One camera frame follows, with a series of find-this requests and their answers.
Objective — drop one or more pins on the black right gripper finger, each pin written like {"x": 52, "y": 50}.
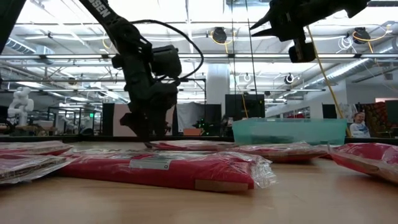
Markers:
{"x": 267, "y": 22}
{"x": 269, "y": 33}

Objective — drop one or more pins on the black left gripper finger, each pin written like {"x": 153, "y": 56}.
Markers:
{"x": 141, "y": 121}
{"x": 160, "y": 124}

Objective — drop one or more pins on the red Orville popcorn bag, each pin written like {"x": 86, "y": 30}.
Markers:
{"x": 280, "y": 152}
{"x": 370, "y": 161}
{"x": 161, "y": 174}
{"x": 192, "y": 145}
{"x": 31, "y": 147}
{"x": 28, "y": 168}

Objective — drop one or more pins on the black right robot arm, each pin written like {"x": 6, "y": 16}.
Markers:
{"x": 335, "y": 9}

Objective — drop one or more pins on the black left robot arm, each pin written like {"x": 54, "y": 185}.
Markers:
{"x": 124, "y": 34}

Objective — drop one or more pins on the grey hanging sheet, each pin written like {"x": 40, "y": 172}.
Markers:
{"x": 189, "y": 115}

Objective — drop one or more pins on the narrow black room panel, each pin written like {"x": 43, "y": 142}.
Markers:
{"x": 108, "y": 118}

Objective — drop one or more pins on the teal plastic basket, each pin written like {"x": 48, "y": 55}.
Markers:
{"x": 289, "y": 130}

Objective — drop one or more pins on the person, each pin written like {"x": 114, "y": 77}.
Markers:
{"x": 359, "y": 124}

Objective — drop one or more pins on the red patterned cloth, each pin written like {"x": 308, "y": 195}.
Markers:
{"x": 376, "y": 116}

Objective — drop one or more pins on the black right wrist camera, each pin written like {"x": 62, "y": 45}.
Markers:
{"x": 301, "y": 53}

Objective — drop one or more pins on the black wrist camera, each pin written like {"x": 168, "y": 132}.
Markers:
{"x": 301, "y": 53}
{"x": 166, "y": 62}

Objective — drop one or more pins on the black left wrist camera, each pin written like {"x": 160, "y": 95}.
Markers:
{"x": 166, "y": 62}

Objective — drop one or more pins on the black aluminium table frame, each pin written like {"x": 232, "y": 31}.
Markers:
{"x": 93, "y": 139}

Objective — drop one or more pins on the black workstation frame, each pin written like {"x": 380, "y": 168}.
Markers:
{"x": 74, "y": 108}

